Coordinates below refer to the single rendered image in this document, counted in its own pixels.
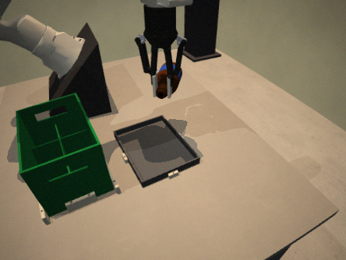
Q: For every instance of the brown bottle with blue label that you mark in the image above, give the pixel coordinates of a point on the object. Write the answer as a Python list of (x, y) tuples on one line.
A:
[(162, 90)]

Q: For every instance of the dark green divided crate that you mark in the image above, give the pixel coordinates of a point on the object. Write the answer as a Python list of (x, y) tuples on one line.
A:
[(36, 146)]

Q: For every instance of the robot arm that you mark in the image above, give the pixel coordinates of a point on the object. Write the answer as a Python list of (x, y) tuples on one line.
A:
[(58, 51)]

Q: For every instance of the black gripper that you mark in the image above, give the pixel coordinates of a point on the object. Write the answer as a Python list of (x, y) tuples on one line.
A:
[(160, 31)]

